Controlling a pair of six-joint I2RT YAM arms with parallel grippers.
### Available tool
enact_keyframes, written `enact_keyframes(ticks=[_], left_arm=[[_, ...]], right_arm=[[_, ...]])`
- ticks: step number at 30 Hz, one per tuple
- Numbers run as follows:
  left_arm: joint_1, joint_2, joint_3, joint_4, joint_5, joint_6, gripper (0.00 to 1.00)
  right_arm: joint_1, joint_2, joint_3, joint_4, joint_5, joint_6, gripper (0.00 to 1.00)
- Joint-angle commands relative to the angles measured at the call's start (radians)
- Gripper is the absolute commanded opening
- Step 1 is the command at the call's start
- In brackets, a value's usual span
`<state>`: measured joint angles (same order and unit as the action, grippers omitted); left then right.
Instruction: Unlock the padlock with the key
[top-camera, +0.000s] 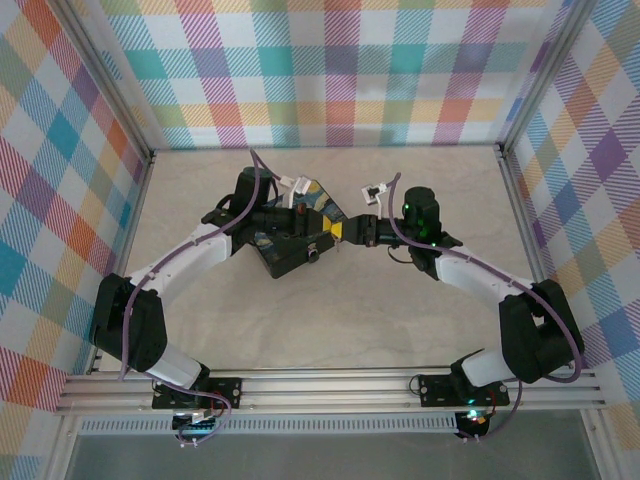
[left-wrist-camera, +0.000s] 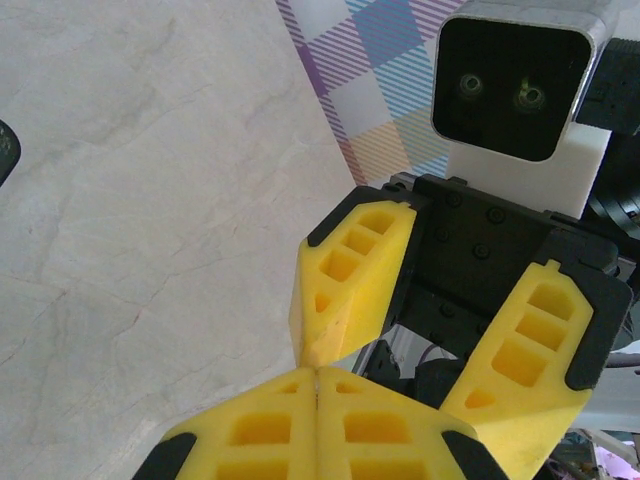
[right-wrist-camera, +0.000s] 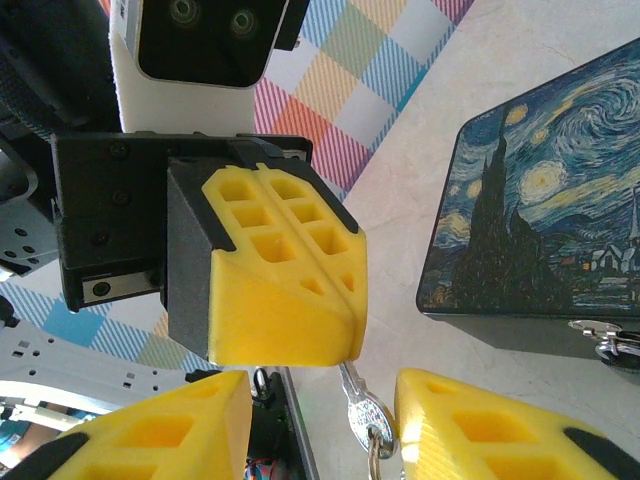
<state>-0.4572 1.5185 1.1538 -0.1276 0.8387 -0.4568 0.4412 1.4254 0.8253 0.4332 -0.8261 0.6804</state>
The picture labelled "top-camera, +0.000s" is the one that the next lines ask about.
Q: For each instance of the small silver key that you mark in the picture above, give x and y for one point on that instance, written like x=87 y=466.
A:
x=339 y=245

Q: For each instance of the black box with starry painting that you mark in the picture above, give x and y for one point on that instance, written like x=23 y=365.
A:
x=287 y=260

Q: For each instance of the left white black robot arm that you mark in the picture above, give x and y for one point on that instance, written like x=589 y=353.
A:
x=190 y=260

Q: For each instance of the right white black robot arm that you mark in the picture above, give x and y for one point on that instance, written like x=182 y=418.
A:
x=470 y=285

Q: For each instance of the aluminium side rail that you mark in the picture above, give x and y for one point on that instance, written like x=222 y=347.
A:
x=522 y=200
x=141 y=195

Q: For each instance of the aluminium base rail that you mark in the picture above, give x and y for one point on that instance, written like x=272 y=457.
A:
x=325 y=395

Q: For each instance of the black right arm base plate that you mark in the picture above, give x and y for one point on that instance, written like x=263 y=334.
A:
x=435 y=390

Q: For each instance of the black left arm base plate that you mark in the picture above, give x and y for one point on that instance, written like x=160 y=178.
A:
x=225 y=386

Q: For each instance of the aluminium frame post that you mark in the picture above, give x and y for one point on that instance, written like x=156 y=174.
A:
x=545 y=75
x=112 y=80

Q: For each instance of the aluminium frame leg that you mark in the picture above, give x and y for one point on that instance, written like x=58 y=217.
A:
x=64 y=445
x=600 y=445

